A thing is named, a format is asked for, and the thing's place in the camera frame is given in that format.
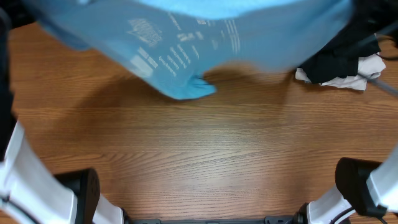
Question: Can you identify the pile of black clothes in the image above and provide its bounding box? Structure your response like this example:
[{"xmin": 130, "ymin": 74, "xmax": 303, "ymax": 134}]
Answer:
[{"xmin": 300, "ymin": 0, "xmax": 397, "ymax": 84}]

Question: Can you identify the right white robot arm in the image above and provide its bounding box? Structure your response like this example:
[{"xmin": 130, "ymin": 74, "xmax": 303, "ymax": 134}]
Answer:
[{"xmin": 292, "ymin": 148, "xmax": 397, "ymax": 224}]

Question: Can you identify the light blue t-shirt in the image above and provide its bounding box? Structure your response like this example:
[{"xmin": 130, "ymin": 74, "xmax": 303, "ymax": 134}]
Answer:
[{"xmin": 25, "ymin": 0, "xmax": 354, "ymax": 100}]

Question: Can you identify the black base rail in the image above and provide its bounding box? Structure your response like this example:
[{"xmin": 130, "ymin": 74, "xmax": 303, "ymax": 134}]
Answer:
[{"xmin": 129, "ymin": 215, "xmax": 294, "ymax": 224}]

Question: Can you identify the white folded garment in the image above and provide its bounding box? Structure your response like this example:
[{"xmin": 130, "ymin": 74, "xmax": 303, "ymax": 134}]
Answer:
[{"xmin": 294, "ymin": 53, "xmax": 387, "ymax": 91}]

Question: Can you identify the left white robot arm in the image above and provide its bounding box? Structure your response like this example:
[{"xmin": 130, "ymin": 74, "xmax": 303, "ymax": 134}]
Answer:
[{"xmin": 1, "ymin": 1, "xmax": 132, "ymax": 224}]

